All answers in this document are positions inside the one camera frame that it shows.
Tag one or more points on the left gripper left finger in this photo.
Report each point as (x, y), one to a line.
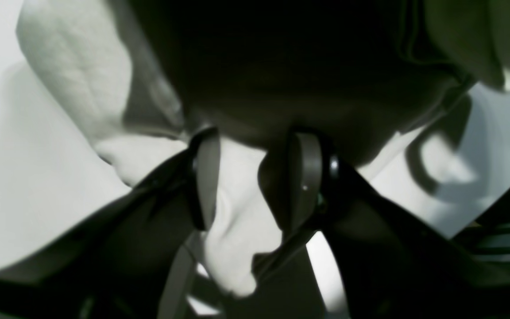
(115, 263)

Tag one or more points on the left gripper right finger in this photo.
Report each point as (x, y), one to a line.
(392, 265)

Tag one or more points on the light grey T-shirt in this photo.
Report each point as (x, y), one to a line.
(139, 75)

